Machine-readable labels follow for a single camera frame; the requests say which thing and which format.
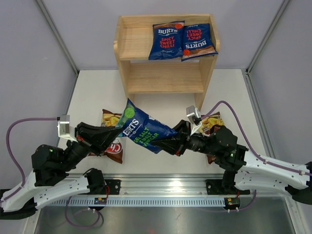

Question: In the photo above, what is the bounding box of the Burts sea salt vinegar bag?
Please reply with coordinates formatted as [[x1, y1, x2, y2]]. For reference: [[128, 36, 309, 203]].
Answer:
[[116, 99, 177, 154]]

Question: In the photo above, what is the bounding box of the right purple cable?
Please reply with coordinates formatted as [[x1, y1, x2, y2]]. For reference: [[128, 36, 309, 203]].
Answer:
[[199, 100, 312, 176]]

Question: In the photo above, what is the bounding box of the white slotted cable duct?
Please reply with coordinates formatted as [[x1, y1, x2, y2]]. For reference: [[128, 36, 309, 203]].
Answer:
[[52, 196, 240, 208]]

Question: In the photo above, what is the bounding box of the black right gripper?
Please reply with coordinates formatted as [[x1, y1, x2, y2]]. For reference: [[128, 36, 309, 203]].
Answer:
[[152, 119, 219, 156]]

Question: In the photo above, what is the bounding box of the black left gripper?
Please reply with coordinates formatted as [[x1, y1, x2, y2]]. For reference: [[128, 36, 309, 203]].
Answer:
[[59, 122, 123, 172]]

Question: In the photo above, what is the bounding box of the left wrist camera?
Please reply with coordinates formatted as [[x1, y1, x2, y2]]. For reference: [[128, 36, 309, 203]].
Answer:
[[57, 115, 77, 141]]

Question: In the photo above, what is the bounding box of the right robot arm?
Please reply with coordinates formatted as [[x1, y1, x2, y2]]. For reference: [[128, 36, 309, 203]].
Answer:
[[151, 120, 312, 205]]

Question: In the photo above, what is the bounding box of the right Chuba cassava chips bag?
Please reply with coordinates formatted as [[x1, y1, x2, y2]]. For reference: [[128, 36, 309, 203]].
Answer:
[[195, 111, 225, 165]]

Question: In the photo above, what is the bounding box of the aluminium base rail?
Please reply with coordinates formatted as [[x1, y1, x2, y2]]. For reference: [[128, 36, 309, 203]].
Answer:
[[46, 173, 298, 198]]

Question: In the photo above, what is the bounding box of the small blue Burts chilli bag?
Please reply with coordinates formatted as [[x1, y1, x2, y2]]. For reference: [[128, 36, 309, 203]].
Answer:
[[148, 21, 185, 60]]

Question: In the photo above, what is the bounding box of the large blue Burts chilli bag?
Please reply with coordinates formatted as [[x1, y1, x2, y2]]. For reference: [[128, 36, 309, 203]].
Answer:
[[181, 23, 218, 61]]

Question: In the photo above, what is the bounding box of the chuba cassava chips bag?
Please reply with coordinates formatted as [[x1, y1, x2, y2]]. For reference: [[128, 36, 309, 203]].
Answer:
[[88, 109, 124, 164], [195, 111, 225, 165]]

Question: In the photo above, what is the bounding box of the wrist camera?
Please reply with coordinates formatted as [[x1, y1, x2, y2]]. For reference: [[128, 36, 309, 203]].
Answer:
[[186, 105, 202, 135], [57, 115, 77, 141]]

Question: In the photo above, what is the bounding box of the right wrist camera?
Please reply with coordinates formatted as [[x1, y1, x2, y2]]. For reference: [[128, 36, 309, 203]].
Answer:
[[186, 105, 202, 135]]

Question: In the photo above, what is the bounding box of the purple cable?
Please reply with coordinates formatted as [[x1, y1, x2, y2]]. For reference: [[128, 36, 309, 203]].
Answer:
[[0, 117, 60, 203], [199, 100, 312, 176]]

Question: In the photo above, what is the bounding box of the wooden two-tier shelf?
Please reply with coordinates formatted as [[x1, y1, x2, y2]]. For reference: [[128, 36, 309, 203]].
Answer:
[[114, 14, 220, 109]]

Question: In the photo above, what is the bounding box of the left Chuba cassava chips bag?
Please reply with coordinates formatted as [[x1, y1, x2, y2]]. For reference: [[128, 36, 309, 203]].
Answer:
[[88, 109, 124, 164]]

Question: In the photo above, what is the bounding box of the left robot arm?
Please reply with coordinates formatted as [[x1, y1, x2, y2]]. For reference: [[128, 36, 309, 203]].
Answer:
[[0, 120, 122, 220]]

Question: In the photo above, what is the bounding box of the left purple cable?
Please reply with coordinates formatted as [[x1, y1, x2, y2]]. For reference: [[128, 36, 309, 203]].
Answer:
[[0, 117, 60, 203]]

